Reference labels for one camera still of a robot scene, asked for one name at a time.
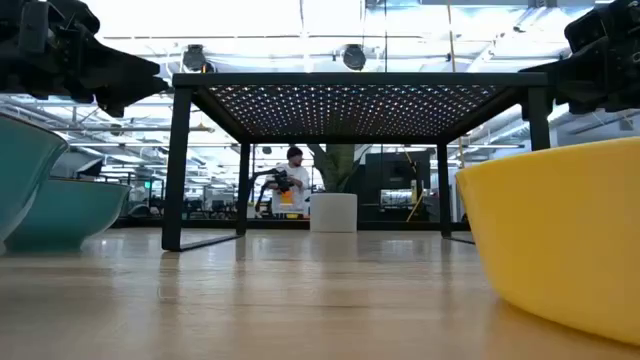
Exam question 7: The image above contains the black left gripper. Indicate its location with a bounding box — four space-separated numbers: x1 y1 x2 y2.
0 0 171 118

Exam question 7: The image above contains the black cabinet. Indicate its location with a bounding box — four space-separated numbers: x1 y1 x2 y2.
364 149 434 224

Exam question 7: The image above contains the white round plant pot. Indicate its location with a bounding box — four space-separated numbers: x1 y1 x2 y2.
309 192 359 234

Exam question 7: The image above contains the yellow mini bowl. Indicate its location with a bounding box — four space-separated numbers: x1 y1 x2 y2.
455 137 640 347

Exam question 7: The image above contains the teal patterned mini bowl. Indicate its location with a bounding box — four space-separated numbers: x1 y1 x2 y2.
0 112 70 256
4 177 132 254

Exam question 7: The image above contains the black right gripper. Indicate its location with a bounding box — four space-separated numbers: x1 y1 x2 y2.
519 0 640 114

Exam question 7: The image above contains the round black ceiling fixture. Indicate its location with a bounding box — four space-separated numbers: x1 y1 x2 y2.
341 43 368 72
181 43 208 73

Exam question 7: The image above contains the black perforated metal rack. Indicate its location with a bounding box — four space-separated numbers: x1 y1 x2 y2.
160 72 551 253

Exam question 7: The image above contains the person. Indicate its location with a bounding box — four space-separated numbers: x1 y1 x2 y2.
264 145 312 219

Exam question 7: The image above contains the green snake plant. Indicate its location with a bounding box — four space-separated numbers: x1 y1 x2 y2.
307 143 374 195

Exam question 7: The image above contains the black aluminium table frame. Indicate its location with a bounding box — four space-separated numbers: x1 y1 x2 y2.
112 217 474 232

